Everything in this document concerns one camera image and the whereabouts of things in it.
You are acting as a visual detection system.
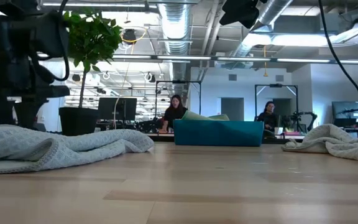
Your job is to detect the person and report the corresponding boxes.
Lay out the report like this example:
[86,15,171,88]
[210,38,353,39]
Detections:
[160,94,188,133]
[256,101,278,131]

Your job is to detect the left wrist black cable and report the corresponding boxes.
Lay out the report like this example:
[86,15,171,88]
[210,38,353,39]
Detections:
[54,0,71,82]

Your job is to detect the green microfiber towel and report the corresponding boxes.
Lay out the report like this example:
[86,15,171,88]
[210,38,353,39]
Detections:
[181,110,231,121]

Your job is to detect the black computer monitor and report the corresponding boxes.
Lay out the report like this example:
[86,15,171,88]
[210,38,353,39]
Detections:
[331,101,358,128]
[97,97,138,121]

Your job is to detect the black ceiling camera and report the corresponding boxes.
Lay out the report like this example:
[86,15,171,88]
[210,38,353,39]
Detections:
[122,28,138,44]

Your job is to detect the green potted plant black pot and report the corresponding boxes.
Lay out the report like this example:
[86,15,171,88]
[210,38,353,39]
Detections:
[58,7,124,137]

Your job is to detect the silver ventilation duct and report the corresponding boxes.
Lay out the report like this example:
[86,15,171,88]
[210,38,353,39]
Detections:
[228,0,295,57]
[157,0,196,96]

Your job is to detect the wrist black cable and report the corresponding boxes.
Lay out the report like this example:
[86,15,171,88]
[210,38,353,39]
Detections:
[54,0,71,82]
[317,0,358,125]

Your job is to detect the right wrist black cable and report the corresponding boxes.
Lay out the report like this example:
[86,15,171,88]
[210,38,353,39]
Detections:
[317,0,358,125]

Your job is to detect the black aluminium table frame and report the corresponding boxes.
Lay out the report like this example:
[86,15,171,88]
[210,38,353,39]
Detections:
[143,133,306,145]

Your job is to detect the ceiling light strip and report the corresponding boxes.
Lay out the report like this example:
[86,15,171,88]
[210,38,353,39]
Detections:
[37,54,358,65]

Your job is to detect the grey waffle weave towel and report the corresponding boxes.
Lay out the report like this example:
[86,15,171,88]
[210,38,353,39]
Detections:
[280,123,358,164]
[0,124,155,175]

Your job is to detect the teal plastic bin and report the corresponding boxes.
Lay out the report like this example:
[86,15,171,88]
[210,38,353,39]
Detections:
[173,119,265,147]

